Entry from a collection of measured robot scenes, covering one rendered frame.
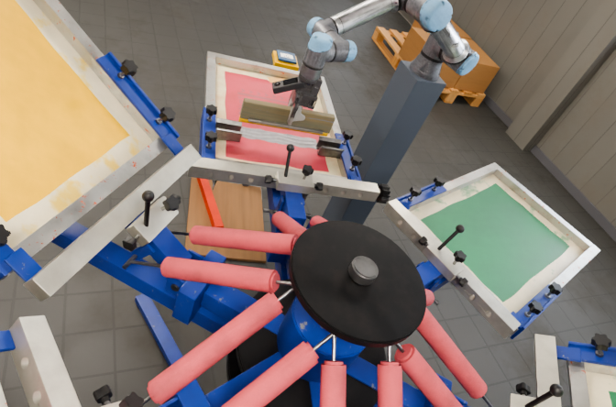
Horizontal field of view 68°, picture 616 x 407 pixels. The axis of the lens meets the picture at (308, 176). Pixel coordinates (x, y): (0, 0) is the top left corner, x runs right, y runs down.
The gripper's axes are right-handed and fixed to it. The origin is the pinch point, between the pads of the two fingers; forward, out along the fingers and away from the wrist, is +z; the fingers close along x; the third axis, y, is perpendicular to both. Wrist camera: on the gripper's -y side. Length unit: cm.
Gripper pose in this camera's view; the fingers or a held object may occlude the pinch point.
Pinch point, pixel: (287, 118)
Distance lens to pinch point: 175.6
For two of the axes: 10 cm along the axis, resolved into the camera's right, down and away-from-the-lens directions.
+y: 9.4, 1.3, 3.1
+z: -3.1, 7.2, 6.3
